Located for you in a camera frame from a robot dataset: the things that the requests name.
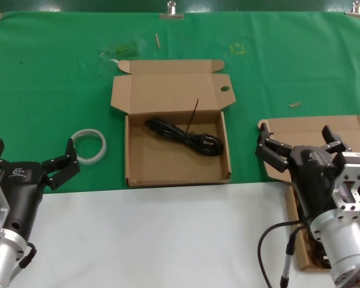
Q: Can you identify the black cable loop left wrist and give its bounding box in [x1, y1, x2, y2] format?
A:
[17, 241, 38, 269]

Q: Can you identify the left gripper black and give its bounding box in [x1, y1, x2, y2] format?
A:
[0, 137, 81, 242]

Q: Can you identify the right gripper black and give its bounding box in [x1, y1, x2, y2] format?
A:
[254, 122, 353, 222]

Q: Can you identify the clear tape roll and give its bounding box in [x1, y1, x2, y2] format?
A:
[70, 128, 107, 166]

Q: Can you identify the heap of black cables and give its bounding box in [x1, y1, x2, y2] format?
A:
[295, 179, 360, 269]

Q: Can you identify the black power cable bundle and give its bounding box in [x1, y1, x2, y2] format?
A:
[144, 98, 224, 157]

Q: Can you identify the clear plastic wrapper scrap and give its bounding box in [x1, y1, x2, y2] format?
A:
[99, 38, 146, 65]

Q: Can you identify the cardboard box with round hole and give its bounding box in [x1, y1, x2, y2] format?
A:
[110, 59, 236, 189]

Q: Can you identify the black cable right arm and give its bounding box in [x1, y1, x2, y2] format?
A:
[257, 176, 337, 288]

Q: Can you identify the right wrist camera bracket silver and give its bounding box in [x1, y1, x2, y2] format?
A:
[332, 151, 360, 222]

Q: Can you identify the cardboard box holding cables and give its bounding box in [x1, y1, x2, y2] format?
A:
[257, 115, 360, 272]

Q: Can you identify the green table cloth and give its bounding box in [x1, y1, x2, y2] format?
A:
[0, 11, 360, 196]

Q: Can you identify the cable with silver connector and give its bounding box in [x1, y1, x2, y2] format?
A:
[280, 223, 313, 288]

